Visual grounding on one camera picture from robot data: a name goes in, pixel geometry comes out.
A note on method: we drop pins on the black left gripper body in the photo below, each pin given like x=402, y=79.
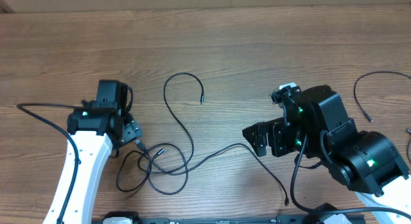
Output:
x=130, y=131

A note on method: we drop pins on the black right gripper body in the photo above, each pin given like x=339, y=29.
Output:
x=284, y=138

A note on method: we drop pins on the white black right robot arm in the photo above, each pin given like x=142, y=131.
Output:
x=315, y=124

